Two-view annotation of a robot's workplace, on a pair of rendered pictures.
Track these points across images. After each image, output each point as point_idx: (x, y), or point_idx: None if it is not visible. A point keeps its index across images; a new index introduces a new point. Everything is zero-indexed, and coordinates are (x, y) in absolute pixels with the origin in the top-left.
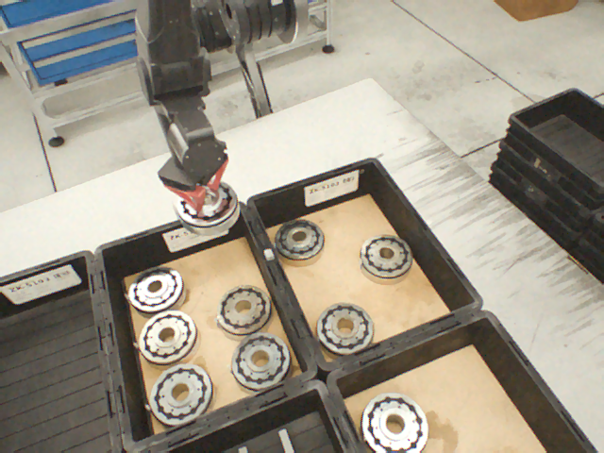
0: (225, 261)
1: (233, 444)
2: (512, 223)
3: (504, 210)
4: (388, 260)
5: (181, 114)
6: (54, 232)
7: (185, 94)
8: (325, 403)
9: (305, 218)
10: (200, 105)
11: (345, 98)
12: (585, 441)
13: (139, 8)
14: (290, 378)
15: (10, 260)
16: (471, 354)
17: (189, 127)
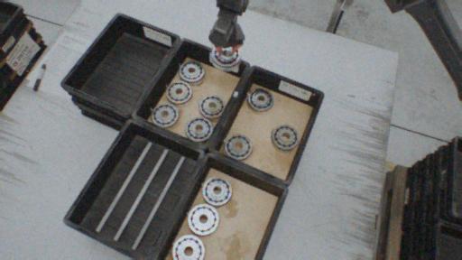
0: (226, 83)
1: (165, 146)
2: (372, 180)
3: (375, 171)
4: (282, 139)
5: (220, 18)
6: (187, 14)
7: (231, 11)
8: (198, 159)
9: (274, 93)
10: (231, 20)
11: (372, 53)
12: (263, 252)
13: None
14: (196, 142)
15: (163, 13)
16: (273, 199)
17: (217, 25)
